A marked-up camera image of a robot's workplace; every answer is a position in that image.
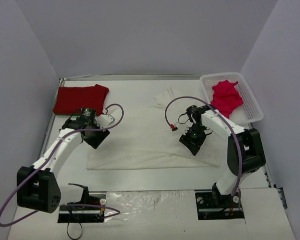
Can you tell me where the white t shirt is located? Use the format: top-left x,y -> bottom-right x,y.
87,87 -> 222,170

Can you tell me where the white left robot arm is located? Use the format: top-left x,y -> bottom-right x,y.
17,108 -> 115,213

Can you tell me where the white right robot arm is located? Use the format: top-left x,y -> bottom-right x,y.
179,105 -> 266,207

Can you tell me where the folded red t shirt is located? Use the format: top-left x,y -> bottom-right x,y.
53,84 -> 109,116

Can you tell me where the pink t shirt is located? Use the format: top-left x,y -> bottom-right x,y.
211,79 -> 243,118

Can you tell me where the white plastic basket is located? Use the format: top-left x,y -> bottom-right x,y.
200,72 -> 264,125

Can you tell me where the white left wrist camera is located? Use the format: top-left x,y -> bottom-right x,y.
96,108 -> 115,129

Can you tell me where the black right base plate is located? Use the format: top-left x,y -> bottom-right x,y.
195,190 -> 244,221

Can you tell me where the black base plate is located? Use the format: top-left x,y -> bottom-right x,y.
57,192 -> 106,224
195,190 -> 244,221

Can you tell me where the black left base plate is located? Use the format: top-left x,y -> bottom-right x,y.
57,192 -> 106,224

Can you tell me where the black cable loop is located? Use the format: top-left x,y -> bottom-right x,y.
66,221 -> 84,240

